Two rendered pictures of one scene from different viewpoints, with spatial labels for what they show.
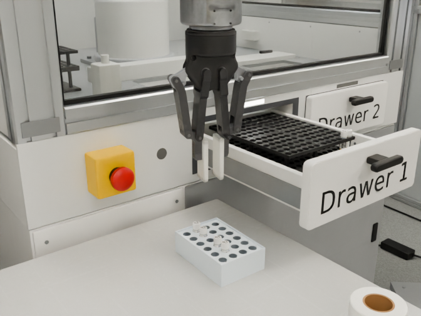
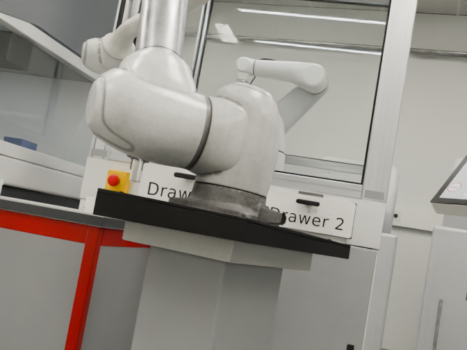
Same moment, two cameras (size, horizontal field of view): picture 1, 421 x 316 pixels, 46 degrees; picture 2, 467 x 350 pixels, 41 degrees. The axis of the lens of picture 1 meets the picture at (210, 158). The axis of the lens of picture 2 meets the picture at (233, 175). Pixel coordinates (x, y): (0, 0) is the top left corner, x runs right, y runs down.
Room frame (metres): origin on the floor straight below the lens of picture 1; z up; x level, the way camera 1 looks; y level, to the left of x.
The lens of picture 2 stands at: (-0.27, -1.72, 0.77)
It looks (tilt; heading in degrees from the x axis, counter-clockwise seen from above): 5 degrees up; 51
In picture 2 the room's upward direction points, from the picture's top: 10 degrees clockwise
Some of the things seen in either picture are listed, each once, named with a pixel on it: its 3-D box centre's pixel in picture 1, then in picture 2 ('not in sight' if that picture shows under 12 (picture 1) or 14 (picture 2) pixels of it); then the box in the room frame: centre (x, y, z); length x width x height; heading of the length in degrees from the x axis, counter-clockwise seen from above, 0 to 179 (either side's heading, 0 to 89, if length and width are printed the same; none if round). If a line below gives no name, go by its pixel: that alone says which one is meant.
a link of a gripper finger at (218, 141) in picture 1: (218, 156); (141, 171); (0.75, -0.01, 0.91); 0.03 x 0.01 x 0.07; 22
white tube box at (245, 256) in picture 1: (218, 249); not in sight; (0.69, -0.01, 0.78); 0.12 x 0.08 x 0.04; 36
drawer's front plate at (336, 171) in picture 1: (364, 174); (188, 189); (0.77, -0.26, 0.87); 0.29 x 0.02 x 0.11; 128
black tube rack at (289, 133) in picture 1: (279, 146); not in sight; (0.93, -0.13, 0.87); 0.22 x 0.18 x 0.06; 38
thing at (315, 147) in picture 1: (319, 145); not in sight; (0.85, -0.20, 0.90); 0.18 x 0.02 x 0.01; 128
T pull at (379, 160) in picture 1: (380, 161); (187, 176); (0.75, -0.27, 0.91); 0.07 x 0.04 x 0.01; 128
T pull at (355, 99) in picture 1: (358, 100); (308, 203); (1.16, -0.35, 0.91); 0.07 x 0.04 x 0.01; 128
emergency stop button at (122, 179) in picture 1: (121, 177); (114, 180); (0.75, 0.15, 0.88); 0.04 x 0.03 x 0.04; 128
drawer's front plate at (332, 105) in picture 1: (348, 110); (307, 213); (1.18, -0.34, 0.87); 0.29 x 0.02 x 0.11; 128
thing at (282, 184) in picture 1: (275, 147); not in sight; (0.93, -0.13, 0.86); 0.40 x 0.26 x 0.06; 38
